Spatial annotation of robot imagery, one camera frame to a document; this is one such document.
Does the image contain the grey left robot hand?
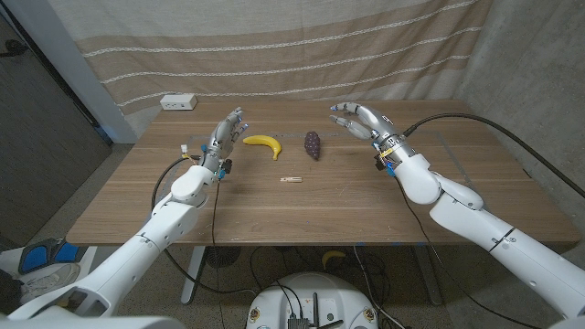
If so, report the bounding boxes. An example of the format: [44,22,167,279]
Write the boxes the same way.
[199,107,250,180]

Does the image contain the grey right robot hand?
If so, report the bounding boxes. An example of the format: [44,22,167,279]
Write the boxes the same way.
[329,101,415,164]

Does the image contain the yellow toy banana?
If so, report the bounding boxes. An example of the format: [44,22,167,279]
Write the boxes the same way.
[242,134,283,162]

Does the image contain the white power outlet box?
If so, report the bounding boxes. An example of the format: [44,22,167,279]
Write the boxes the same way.
[159,93,198,111]

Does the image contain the dark purple sweet potato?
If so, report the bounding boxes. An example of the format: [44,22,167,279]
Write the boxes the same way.
[303,131,322,161]

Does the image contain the beige striped cloth backdrop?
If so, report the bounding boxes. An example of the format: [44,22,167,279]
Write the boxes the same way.
[48,0,495,115]

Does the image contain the black round floor device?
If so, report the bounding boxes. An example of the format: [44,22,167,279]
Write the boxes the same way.
[204,245,242,270]

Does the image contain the white table leg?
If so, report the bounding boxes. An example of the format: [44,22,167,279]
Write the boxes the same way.
[180,245,207,305]

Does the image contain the grey table leg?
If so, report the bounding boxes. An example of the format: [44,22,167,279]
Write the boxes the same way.
[413,244,444,306]

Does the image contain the pale grey pillar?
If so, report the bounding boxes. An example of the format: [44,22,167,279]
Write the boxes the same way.
[4,0,139,144]

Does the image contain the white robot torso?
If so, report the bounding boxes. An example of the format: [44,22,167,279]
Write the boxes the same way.
[245,271,379,329]

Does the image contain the dark wood grain door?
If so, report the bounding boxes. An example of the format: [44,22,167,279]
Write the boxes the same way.
[0,13,113,250]

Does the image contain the black antenna module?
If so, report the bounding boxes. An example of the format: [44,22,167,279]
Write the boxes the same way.
[286,292,345,329]

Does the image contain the blue and black foot pedal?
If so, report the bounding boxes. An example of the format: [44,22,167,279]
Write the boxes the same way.
[17,237,88,275]

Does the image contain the white sneaker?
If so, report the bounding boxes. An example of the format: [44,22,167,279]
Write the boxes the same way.
[17,263,81,301]

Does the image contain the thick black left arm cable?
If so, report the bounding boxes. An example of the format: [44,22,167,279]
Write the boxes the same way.
[150,157,257,298]

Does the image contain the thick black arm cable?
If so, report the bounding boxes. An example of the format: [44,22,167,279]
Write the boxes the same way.
[150,157,257,298]
[401,112,585,200]

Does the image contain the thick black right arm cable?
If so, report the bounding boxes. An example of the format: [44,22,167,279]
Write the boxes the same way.
[401,112,585,200]

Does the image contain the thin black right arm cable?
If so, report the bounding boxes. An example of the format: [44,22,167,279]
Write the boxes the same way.
[393,176,543,329]

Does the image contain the black door handle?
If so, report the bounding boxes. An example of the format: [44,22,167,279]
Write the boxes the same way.
[0,38,28,58]

